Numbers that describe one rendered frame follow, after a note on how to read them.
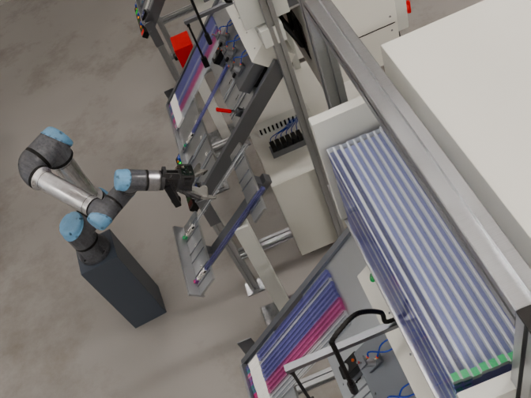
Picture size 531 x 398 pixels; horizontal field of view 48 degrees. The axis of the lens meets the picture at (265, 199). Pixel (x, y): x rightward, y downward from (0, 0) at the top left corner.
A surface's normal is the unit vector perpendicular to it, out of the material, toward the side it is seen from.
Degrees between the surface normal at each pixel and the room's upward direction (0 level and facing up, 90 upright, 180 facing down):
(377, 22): 90
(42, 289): 0
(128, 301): 90
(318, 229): 90
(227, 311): 0
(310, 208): 90
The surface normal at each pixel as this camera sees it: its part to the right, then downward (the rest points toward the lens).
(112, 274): 0.36, 0.65
